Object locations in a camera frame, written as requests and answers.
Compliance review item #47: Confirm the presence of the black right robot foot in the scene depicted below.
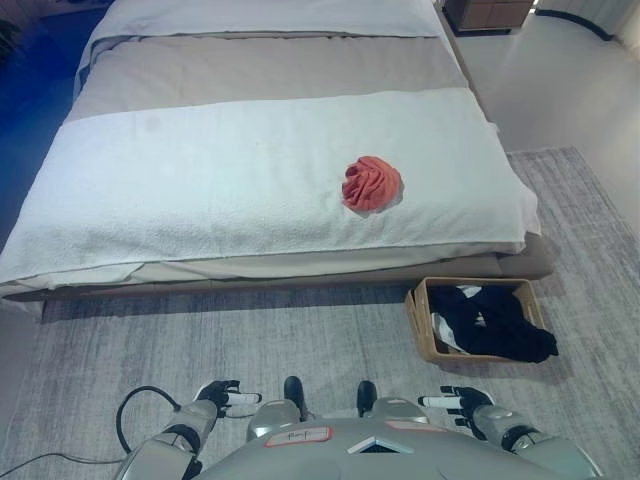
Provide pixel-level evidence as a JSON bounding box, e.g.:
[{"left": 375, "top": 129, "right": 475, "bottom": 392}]
[{"left": 355, "top": 379, "right": 377, "bottom": 416}]

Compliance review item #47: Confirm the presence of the black robot foot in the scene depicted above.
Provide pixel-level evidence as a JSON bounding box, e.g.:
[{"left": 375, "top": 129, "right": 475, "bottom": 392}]
[
  {"left": 283, "top": 375, "right": 305, "bottom": 416},
  {"left": 355, "top": 379, "right": 377, "bottom": 416}
]

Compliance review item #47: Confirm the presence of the white smooth bed cover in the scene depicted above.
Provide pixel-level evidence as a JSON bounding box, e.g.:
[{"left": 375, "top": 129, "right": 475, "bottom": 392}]
[{"left": 79, "top": 0, "right": 444, "bottom": 51}]

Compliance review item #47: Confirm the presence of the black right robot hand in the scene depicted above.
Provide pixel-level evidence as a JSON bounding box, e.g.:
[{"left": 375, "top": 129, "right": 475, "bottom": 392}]
[{"left": 417, "top": 383, "right": 495, "bottom": 429}]

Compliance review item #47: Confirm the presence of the grey rug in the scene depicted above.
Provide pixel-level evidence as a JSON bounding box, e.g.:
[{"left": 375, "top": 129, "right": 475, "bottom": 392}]
[{"left": 0, "top": 145, "right": 640, "bottom": 480}]

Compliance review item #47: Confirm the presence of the wicker laundry basket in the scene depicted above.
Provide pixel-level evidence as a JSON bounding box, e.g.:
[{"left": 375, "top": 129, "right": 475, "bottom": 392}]
[{"left": 403, "top": 276, "right": 551, "bottom": 364}]

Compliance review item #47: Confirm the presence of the silver right robot leg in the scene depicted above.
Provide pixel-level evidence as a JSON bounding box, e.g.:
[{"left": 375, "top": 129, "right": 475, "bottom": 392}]
[{"left": 362, "top": 397, "right": 449, "bottom": 431}]

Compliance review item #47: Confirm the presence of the wooden nightstand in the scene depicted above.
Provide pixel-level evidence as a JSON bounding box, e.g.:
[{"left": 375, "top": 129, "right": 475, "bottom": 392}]
[{"left": 442, "top": 0, "right": 539, "bottom": 34}]

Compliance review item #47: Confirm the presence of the red crumpled cloth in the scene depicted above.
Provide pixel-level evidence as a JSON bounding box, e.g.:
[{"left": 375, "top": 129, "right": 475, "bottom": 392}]
[{"left": 341, "top": 155, "right": 405, "bottom": 215}]

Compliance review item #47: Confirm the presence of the black cable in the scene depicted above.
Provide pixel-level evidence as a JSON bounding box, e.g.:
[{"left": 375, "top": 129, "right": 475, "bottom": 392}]
[{"left": 0, "top": 385, "right": 201, "bottom": 476}]

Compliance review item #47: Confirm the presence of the blue floor mat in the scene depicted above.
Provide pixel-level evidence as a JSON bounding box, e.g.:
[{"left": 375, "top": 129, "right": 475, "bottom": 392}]
[{"left": 0, "top": 0, "right": 116, "bottom": 241}]

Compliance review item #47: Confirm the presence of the black garment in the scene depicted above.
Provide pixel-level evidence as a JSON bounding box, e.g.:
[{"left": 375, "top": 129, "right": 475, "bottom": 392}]
[{"left": 429, "top": 285, "right": 560, "bottom": 364}]

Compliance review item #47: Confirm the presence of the white garment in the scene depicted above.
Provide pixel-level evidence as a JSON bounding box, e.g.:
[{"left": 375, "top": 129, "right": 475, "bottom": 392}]
[{"left": 430, "top": 285, "right": 481, "bottom": 351}]

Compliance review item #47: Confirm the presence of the silver robot leg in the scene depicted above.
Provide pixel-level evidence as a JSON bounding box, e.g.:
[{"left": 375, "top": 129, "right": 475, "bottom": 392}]
[
  {"left": 247, "top": 398, "right": 311, "bottom": 441},
  {"left": 362, "top": 397, "right": 449, "bottom": 431}
]

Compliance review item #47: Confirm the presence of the silver left robot leg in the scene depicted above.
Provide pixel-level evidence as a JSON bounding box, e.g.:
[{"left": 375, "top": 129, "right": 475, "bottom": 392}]
[{"left": 247, "top": 398, "right": 311, "bottom": 441}]

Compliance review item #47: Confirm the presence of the black left robot foot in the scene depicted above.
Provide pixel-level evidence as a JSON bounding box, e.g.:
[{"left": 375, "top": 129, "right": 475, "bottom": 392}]
[{"left": 283, "top": 375, "right": 305, "bottom": 416}]

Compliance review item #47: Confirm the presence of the white terry blanket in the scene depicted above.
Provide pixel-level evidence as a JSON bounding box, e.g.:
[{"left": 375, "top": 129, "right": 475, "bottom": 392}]
[{"left": 0, "top": 88, "right": 539, "bottom": 291}]

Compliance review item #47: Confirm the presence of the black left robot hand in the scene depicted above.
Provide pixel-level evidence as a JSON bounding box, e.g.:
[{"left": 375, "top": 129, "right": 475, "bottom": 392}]
[{"left": 195, "top": 379, "right": 264, "bottom": 418}]

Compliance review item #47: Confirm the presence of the black curved base strip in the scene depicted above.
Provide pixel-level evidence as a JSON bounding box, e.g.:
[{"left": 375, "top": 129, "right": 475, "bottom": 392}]
[{"left": 537, "top": 2, "right": 616, "bottom": 41}]

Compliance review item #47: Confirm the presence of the silver robot torso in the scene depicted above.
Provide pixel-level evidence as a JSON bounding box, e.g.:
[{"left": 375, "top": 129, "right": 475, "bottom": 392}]
[{"left": 197, "top": 419, "right": 581, "bottom": 480}]

